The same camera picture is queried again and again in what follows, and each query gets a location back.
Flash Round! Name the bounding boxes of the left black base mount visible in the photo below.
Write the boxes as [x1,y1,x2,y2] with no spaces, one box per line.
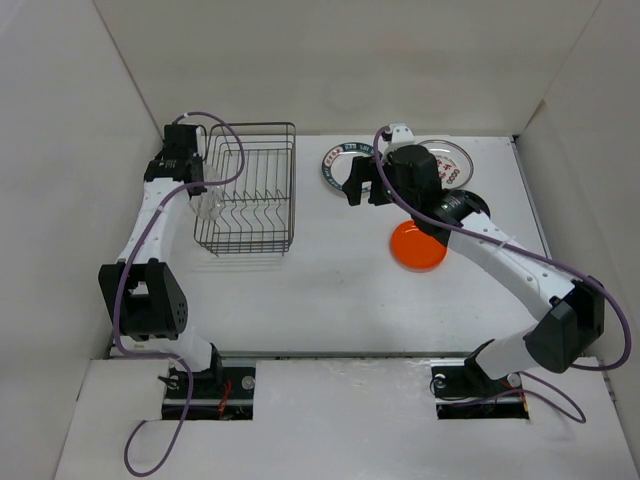
[158,366,256,421]

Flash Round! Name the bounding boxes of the white plate red characters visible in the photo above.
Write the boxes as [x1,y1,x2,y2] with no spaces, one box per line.
[420,139,474,189]

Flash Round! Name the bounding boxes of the grey wire dish rack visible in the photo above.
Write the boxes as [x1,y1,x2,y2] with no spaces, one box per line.
[193,121,296,256]

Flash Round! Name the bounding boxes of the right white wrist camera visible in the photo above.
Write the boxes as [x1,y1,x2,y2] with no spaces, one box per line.
[382,123,415,156]

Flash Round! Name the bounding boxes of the orange plate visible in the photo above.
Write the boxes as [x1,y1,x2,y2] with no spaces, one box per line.
[389,220,448,271]

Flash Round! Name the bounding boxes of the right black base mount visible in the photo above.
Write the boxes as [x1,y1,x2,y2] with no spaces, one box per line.
[429,362,529,420]

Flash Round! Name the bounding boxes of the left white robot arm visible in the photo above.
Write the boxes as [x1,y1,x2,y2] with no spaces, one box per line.
[98,121,224,397]

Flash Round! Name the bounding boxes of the white plate dark patterned rim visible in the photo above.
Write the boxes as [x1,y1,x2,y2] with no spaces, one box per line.
[320,141,373,199]

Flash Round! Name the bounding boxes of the black plate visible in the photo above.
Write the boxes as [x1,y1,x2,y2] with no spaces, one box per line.
[464,190,491,217]

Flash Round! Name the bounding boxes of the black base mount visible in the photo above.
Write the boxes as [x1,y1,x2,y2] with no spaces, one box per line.
[429,362,529,420]
[158,366,256,421]

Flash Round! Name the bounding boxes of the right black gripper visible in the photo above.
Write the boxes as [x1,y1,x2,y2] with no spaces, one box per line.
[342,155,418,215]

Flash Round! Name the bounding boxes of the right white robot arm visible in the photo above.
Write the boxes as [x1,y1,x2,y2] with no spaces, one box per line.
[342,145,604,395]

